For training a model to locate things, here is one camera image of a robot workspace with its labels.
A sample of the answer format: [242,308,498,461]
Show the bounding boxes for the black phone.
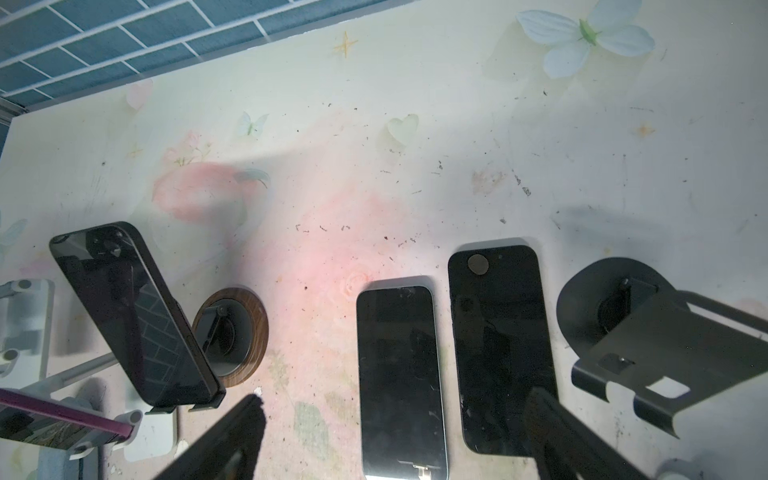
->
[448,245,558,457]
[49,221,226,412]

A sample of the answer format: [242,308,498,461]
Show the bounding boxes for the left metal corner post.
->
[0,97,28,126]

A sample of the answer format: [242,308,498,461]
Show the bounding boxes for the white stand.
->
[1,353,177,468]
[1,279,54,389]

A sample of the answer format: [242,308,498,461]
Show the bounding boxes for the purple phone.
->
[1,389,135,453]

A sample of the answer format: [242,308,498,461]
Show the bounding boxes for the black round stand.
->
[556,257,767,435]

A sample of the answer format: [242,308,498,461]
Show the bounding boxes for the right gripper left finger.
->
[156,394,267,480]

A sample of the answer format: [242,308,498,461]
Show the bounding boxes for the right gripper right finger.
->
[523,388,646,479]

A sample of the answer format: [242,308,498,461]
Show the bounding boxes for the teal phone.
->
[356,285,449,479]

